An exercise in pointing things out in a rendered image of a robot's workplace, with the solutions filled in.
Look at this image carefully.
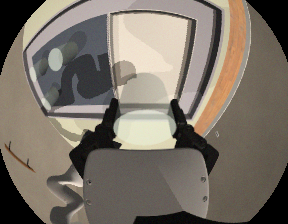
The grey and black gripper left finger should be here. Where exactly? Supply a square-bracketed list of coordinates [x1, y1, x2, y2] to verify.
[69, 98, 119, 179]

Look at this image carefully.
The clear glass jar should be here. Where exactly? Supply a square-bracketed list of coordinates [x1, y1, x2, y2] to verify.
[30, 58, 48, 82]
[113, 73, 176, 145]
[48, 42, 78, 71]
[41, 87, 59, 110]

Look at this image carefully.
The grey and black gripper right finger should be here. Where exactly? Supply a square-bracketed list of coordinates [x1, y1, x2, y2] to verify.
[170, 99, 219, 176]

